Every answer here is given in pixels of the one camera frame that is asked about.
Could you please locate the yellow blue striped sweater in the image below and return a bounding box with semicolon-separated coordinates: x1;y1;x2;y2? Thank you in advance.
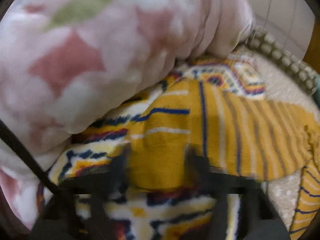
127;79;319;239

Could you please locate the colourful geometric patterned blanket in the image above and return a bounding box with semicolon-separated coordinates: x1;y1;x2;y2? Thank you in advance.
49;53;265;239

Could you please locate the beige heart quilted bedspread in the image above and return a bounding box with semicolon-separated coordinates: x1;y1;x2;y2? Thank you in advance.
227;48;319;237

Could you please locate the pink floral fleece blanket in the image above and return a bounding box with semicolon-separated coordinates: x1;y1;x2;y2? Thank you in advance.
0;0;256;230

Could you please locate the olive hedgehog bolster pillow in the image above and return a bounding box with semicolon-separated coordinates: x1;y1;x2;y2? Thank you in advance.
246;26;318;95

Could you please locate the pale pink wardrobe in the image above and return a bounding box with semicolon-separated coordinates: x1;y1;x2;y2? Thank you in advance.
248;0;315;59

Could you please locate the black cable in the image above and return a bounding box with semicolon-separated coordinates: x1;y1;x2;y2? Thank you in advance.
0;121;61;196

